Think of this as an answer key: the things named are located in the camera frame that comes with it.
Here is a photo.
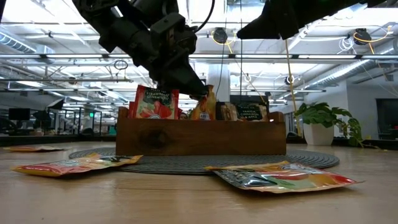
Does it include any green plant in white pot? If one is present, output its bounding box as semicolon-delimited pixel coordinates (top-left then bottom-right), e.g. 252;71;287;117
295;101;364;147

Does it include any silver ventilation duct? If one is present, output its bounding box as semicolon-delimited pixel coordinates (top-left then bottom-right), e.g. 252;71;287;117
0;30;55;55
306;62;380;90

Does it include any grey round woven placemat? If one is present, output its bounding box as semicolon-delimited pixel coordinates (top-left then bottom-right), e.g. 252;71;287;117
68;147;341;175

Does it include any yellow hanging cable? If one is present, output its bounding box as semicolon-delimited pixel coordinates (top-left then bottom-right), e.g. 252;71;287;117
284;39;302;137

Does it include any wooden three-compartment tea box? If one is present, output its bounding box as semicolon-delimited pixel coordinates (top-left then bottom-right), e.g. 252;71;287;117
115;106;287;157

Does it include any black monitor screen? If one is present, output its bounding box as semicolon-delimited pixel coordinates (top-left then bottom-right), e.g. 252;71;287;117
229;95;270;105

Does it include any dark computer monitor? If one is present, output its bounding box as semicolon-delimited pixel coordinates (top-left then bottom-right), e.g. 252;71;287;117
8;108;31;121

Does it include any black hanging ring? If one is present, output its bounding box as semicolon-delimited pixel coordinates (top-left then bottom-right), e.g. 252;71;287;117
113;59;129;71

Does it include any black ceiling cord reel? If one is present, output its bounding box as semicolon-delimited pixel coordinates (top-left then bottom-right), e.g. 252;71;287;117
353;27;373;46
212;27;229;44

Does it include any dark wall screen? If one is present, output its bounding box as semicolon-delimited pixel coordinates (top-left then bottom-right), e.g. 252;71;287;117
375;98;398;141

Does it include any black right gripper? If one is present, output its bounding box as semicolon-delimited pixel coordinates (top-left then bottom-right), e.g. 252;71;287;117
236;0;315;40

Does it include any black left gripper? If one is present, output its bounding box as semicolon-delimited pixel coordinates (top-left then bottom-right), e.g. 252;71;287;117
130;12;210;98

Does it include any black hanging cable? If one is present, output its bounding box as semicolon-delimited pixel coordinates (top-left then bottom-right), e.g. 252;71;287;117
215;43;228;103
239;0;244;103

